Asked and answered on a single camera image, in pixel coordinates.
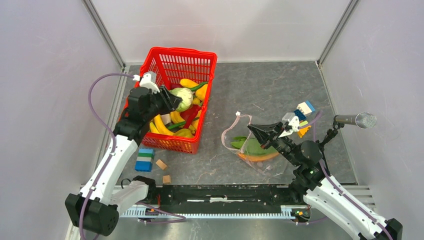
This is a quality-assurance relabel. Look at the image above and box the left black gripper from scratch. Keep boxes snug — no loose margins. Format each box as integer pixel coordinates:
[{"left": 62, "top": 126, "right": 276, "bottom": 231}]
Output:
[{"left": 143, "top": 84, "right": 183, "bottom": 121}]

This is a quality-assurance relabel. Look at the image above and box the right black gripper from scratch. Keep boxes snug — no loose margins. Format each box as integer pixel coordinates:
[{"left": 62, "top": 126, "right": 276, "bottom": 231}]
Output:
[{"left": 247, "top": 121, "right": 300, "bottom": 167}]

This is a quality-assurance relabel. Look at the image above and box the pale green cabbage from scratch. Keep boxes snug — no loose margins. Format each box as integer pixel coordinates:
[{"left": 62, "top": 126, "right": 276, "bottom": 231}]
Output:
[{"left": 169, "top": 87, "right": 194, "bottom": 112}]

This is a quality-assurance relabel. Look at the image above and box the green leafy vegetable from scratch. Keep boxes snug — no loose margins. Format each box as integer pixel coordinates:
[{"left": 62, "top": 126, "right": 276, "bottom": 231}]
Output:
[{"left": 230, "top": 136, "right": 278, "bottom": 156}]

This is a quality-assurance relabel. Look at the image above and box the brown orange hot dog bun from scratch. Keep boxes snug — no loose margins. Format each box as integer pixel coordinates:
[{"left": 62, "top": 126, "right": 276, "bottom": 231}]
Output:
[{"left": 237, "top": 152, "right": 280, "bottom": 163}]

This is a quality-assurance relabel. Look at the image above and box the clear zip top bag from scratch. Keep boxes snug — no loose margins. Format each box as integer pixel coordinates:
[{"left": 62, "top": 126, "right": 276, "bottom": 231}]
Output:
[{"left": 221, "top": 111, "right": 288, "bottom": 178}]

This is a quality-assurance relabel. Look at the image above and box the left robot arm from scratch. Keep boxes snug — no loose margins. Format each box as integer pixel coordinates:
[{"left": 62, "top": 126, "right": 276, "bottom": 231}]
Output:
[{"left": 64, "top": 86, "right": 183, "bottom": 239}]

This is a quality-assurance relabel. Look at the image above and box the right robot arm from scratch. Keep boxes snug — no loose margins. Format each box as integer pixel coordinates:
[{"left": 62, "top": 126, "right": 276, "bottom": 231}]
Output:
[{"left": 248, "top": 122, "right": 403, "bottom": 240}]

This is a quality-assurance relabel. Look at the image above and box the long green pepper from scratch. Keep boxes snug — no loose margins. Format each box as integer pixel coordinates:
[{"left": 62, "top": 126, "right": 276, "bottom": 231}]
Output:
[{"left": 189, "top": 81, "right": 208, "bottom": 92}]

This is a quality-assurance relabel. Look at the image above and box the yellow banana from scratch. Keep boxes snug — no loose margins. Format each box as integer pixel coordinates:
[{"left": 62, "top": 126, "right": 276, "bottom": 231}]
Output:
[{"left": 149, "top": 111, "right": 197, "bottom": 138}]

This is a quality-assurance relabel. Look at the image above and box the red plastic basket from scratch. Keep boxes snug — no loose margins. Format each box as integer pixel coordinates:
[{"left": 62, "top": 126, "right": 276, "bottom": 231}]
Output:
[{"left": 140, "top": 46, "right": 218, "bottom": 154}]

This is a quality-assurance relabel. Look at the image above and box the yellow orange toy block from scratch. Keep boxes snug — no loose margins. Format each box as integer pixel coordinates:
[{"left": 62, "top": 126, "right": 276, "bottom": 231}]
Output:
[{"left": 297, "top": 120, "right": 311, "bottom": 138}]

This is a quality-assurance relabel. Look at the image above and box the blue white toy block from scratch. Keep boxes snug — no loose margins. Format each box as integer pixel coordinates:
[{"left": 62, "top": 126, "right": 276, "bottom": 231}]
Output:
[{"left": 293, "top": 100, "right": 316, "bottom": 122}]

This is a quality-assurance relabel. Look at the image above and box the blue grey green block stack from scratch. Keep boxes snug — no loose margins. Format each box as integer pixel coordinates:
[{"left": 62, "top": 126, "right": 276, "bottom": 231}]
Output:
[{"left": 134, "top": 148, "right": 155, "bottom": 172}]

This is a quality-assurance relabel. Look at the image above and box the black microphone stand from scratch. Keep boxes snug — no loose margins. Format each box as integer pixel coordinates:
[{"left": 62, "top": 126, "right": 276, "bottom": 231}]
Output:
[{"left": 314, "top": 120, "right": 344, "bottom": 175}]

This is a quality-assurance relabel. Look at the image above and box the small wooden cube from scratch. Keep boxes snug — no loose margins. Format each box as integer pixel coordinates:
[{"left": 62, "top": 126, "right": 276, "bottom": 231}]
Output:
[{"left": 162, "top": 175, "right": 172, "bottom": 185}]

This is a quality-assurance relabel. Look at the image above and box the silver microphone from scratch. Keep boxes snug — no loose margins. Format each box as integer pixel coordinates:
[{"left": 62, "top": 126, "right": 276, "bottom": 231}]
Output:
[{"left": 334, "top": 112, "right": 377, "bottom": 129}]

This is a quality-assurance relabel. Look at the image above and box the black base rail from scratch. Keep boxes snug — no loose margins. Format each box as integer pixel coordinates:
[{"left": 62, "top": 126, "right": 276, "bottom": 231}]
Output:
[{"left": 142, "top": 184, "right": 307, "bottom": 214}]

